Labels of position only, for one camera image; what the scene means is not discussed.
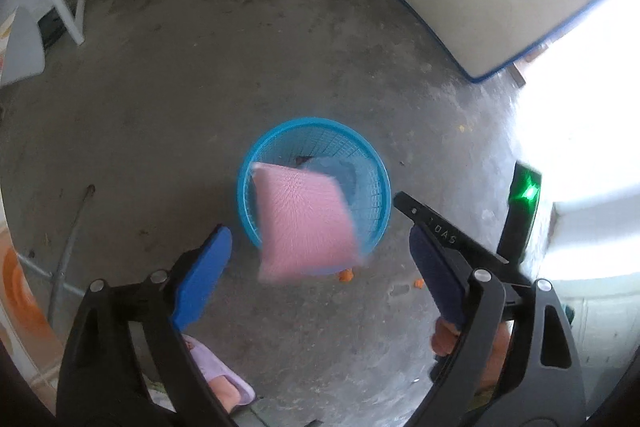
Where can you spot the person's right hand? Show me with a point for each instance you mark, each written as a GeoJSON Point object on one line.
{"type": "Point", "coordinates": [442, 339]}

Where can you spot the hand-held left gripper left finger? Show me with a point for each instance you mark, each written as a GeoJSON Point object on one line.
{"type": "Point", "coordinates": [200, 282]}

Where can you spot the blue plastic wastebasket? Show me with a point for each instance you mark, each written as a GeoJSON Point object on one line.
{"type": "Point", "coordinates": [320, 137]}

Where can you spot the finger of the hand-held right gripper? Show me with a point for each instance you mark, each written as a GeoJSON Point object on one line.
{"type": "Point", "coordinates": [440, 232]}

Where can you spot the pink sponge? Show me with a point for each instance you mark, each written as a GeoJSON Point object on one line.
{"type": "Point", "coordinates": [305, 222]}

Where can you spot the purple slipper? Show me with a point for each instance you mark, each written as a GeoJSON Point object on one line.
{"type": "Point", "coordinates": [220, 369]}

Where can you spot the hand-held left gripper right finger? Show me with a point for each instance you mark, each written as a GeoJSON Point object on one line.
{"type": "Point", "coordinates": [435, 277]}

